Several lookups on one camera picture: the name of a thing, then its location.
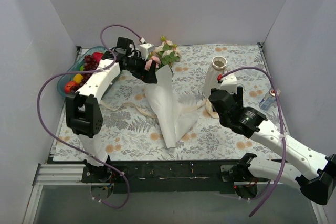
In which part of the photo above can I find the pink flower bouquet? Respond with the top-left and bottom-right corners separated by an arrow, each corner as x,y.
144,36 -> 182,71

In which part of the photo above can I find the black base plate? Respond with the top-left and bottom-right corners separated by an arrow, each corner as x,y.
47,157 -> 289,196

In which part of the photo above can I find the blue and white drink can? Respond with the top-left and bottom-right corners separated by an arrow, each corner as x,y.
259,89 -> 280,111

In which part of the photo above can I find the white wrapping paper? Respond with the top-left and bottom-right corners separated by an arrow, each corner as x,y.
145,66 -> 198,148

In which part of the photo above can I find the red apple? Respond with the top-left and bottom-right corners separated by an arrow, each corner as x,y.
92,52 -> 104,63

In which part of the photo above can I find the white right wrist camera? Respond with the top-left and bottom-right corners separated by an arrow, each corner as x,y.
217,74 -> 237,94

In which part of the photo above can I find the cream printed ribbon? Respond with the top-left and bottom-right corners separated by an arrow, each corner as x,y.
100,99 -> 219,119

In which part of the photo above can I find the floral patterned table mat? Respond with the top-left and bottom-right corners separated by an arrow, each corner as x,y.
54,45 -> 289,161

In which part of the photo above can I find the white ribbed ceramic vase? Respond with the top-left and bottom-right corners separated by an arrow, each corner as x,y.
203,56 -> 227,98

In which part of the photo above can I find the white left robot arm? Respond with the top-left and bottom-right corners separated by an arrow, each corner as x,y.
65,37 -> 157,182

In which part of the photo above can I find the dark red grape bunch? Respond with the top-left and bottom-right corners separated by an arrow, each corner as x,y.
72,55 -> 99,93

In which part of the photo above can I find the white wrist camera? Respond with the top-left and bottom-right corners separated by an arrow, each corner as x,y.
217,74 -> 237,94
138,43 -> 155,60

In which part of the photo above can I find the aluminium frame rail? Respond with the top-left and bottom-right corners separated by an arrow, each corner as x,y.
33,163 -> 87,187

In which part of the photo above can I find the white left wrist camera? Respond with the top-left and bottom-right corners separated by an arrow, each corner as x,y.
138,43 -> 155,60

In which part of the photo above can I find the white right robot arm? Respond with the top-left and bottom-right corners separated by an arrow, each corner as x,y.
209,89 -> 335,205

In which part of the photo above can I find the teal plastic fruit tray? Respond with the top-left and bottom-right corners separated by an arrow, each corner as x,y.
57,45 -> 111,97

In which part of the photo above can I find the orange fruit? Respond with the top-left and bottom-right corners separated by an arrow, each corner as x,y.
64,81 -> 77,94

